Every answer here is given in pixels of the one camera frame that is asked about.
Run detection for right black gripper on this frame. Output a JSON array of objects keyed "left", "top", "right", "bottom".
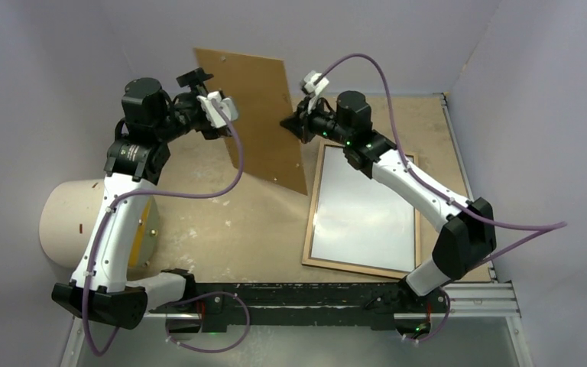
[{"left": 283, "top": 93, "right": 354, "bottom": 145}]

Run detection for brown frame backing board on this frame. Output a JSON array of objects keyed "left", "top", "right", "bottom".
[{"left": 193, "top": 47, "right": 307, "bottom": 195}]

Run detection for dark landscape photo print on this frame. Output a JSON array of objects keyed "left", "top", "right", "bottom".
[{"left": 310, "top": 145, "right": 417, "bottom": 273}]

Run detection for wooden picture frame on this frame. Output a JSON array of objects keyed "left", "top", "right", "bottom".
[{"left": 301, "top": 139, "right": 422, "bottom": 280}]

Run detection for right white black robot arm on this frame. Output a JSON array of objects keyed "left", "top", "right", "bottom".
[{"left": 279, "top": 91, "right": 497, "bottom": 311}]

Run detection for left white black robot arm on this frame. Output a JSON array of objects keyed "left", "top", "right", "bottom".
[{"left": 51, "top": 68, "right": 238, "bottom": 330}]

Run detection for white cylinder with orange lid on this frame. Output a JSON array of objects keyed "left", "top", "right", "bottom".
[{"left": 39, "top": 179, "right": 159, "bottom": 270}]

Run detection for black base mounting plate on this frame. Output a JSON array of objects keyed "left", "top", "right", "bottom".
[{"left": 150, "top": 282, "right": 447, "bottom": 333}]

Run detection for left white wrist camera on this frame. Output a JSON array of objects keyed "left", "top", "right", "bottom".
[{"left": 196, "top": 91, "right": 239, "bottom": 128}]

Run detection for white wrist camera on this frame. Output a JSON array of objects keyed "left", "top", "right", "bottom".
[
  {"left": 196, "top": 91, "right": 239, "bottom": 128},
  {"left": 300, "top": 70, "right": 329, "bottom": 114}
]

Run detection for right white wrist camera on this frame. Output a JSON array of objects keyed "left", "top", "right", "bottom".
[{"left": 300, "top": 70, "right": 329, "bottom": 114}]

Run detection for aluminium rail frame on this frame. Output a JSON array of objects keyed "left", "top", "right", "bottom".
[{"left": 80, "top": 122, "right": 517, "bottom": 343}]

